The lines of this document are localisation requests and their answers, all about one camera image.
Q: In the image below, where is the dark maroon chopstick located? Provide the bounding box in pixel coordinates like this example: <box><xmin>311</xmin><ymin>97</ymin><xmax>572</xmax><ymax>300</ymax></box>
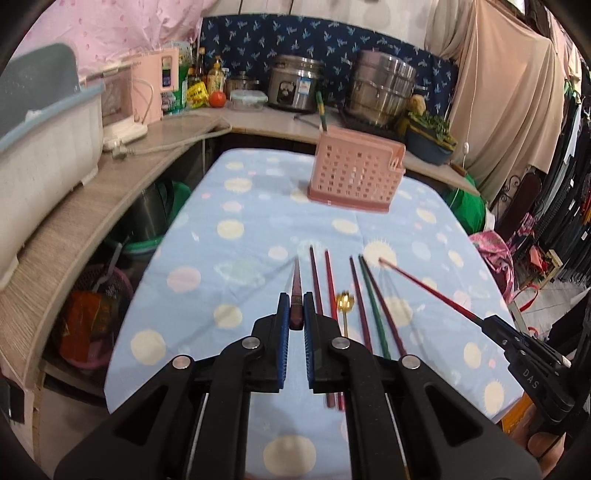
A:
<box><xmin>288</xmin><ymin>257</ymin><xmax>304</xmax><ymax>331</ymax></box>

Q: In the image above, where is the green plastic bag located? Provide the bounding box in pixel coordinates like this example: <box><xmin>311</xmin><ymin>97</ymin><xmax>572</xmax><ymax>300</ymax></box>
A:
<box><xmin>444</xmin><ymin>189</ymin><xmax>487</xmax><ymax>235</ymax></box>

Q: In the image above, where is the red tomato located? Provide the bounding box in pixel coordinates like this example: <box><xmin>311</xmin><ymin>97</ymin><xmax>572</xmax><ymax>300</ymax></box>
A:
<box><xmin>208</xmin><ymin>90</ymin><xmax>226</xmax><ymax>108</ymax></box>

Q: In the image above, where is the wooden counter shelf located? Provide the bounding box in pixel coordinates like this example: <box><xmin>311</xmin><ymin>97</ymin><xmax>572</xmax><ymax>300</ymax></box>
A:
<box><xmin>0</xmin><ymin>106</ymin><xmax>482</xmax><ymax>393</ymax></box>

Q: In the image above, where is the cooking oil bottle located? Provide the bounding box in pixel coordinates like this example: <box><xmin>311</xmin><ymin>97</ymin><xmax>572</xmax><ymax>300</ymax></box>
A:
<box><xmin>206</xmin><ymin>56</ymin><xmax>224</xmax><ymax>95</ymax></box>

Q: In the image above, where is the pink plastic utensil holder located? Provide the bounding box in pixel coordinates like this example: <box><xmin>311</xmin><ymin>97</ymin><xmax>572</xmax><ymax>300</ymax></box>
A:
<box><xmin>308</xmin><ymin>125</ymin><xmax>406</xmax><ymax>213</ymax></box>

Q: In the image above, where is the glass food container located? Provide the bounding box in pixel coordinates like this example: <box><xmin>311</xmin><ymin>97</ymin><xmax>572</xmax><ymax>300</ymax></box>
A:
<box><xmin>230</xmin><ymin>89</ymin><xmax>269</xmax><ymax>111</ymax></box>

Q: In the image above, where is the pink floral bag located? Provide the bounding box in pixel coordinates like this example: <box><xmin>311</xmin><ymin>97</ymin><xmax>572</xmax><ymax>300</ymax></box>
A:
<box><xmin>469</xmin><ymin>230</ymin><xmax>515</xmax><ymax>303</ymax></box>

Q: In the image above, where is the purple-red chopstick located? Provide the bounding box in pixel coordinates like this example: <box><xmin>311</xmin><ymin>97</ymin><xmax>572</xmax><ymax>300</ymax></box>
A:
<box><xmin>361</xmin><ymin>256</ymin><xmax>407</xmax><ymax>357</ymax></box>

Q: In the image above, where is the green box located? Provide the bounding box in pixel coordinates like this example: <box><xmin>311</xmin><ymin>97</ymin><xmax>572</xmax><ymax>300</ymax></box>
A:
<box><xmin>161</xmin><ymin>65</ymin><xmax>189</xmax><ymax>115</ymax></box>

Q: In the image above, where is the pink electric kettle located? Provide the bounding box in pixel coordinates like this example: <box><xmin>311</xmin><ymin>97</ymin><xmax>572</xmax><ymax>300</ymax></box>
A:
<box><xmin>129</xmin><ymin>47</ymin><xmax>179</xmax><ymax>125</ymax></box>

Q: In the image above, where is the gold fork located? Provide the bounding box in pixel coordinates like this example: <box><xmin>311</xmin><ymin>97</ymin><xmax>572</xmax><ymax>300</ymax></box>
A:
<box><xmin>335</xmin><ymin>291</ymin><xmax>355</xmax><ymax>337</ymax></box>

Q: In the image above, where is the white power cable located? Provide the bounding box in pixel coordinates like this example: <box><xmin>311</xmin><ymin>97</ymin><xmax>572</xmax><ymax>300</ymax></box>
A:
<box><xmin>112</xmin><ymin>78</ymin><xmax>233</xmax><ymax>160</ymax></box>

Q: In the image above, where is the white dish rack bin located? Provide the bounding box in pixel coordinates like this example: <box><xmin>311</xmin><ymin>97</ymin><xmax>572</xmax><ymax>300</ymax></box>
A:
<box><xmin>1</xmin><ymin>43</ymin><xmax>104</xmax><ymax>286</ymax></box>

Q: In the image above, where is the stainless steel steamer pot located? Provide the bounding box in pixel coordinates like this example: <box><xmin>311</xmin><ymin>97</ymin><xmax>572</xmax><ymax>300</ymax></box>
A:
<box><xmin>345</xmin><ymin>50</ymin><xmax>417</xmax><ymax>128</ymax></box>

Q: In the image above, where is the potato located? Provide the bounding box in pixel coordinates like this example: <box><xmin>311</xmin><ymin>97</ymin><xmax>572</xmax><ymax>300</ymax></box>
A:
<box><xmin>408</xmin><ymin>94</ymin><xmax>427</xmax><ymax>116</ymax></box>

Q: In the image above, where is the pink curtain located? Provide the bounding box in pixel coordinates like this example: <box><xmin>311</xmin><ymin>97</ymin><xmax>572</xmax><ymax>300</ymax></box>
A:
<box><xmin>15</xmin><ymin>0</ymin><xmax>215</xmax><ymax>76</ymax></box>

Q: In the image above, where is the blue polka dot tablecloth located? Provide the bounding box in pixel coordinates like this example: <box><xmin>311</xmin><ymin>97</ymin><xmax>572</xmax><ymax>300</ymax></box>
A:
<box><xmin>104</xmin><ymin>148</ymin><xmax>518</xmax><ymax>480</ymax></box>

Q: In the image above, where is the green chopstick in holder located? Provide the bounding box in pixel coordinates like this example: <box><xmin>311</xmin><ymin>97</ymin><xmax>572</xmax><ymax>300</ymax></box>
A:
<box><xmin>315</xmin><ymin>91</ymin><xmax>328</xmax><ymax>133</ymax></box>

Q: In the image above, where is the green chopstick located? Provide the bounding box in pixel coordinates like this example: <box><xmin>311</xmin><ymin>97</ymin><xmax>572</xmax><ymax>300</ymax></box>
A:
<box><xmin>358</xmin><ymin>255</ymin><xmax>392</xmax><ymax>360</ymax></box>
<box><xmin>315</xmin><ymin>91</ymin><xmax>328</xmax><ymax>133</ymax></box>

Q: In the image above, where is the silver rice cooker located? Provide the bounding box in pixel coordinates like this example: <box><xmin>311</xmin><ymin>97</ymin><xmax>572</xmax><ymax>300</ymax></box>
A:
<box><xmin>267</xmin><ymin>55</ymin><xmax>324</xmax><ymax>113</ymax></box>

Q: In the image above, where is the beige hanging cloth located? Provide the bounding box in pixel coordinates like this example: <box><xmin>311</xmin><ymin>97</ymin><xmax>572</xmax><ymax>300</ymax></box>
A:
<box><xmin>425</xmin><ymin>1</ymin><xmax>564</xmax><ymax>202</ymax></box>

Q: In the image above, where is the navy patterned cloth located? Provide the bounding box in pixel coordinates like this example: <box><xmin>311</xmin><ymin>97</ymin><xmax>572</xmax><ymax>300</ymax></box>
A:
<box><xmin>199</xmin><ymin>14</ymin><xmax>458</xmax><ymax>115</ymax></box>

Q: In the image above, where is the yellow snack package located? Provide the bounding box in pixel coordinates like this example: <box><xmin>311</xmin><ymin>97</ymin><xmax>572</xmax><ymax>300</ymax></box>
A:
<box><xmin>186</xmin><ymin>81</ymin><xmax>209</xmax><ymax>109</ymax></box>

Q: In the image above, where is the dark red chopstick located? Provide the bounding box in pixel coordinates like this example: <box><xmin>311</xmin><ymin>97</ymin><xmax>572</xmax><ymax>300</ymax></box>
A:
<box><xmin>349</xmin><ymin>257</ymin><xmax>373</xmax><ymax>352</ymax></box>

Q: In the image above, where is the black induction cooker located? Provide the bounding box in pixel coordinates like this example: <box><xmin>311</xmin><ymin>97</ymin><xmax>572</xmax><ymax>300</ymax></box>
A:
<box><xmin>339</xmin><ymin>107</ymin><xmax>403</xmax><ymax>139</ymax></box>

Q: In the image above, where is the blue bowl with greens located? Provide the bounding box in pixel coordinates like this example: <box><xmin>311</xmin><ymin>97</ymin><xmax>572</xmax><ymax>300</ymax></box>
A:
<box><xmin>406</xmin><ymin>111</ymin><xmax>457</xmax><ymax>166</ymax></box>

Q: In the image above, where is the bright red chopstick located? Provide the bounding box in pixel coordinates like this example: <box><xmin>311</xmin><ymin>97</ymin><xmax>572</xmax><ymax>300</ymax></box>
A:
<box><xmin>325</xmin><ymin>249</ymin><xmax>345</xmax><ymax>412</ymax></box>

